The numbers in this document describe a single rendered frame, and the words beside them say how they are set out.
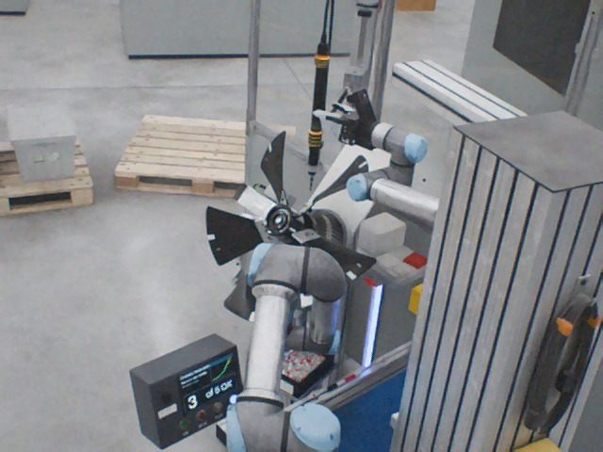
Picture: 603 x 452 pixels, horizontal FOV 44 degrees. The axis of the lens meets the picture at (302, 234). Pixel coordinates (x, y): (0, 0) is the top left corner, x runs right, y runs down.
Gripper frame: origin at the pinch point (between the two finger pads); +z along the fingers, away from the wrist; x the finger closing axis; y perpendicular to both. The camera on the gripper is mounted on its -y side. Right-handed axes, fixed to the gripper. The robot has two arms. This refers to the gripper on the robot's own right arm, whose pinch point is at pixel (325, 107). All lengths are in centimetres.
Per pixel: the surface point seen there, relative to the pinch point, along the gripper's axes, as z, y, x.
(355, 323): 25, 139, 75
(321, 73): 1.3, -10.6, -1.5
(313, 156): 1.5, 16.6, -1.9
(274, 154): 31.4, 31.8, 14.2
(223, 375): -27, 47, -69
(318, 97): 1.5, -3.2, -1.7
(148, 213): 212, 166, 101
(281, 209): 14.2, 41.5, -0.8
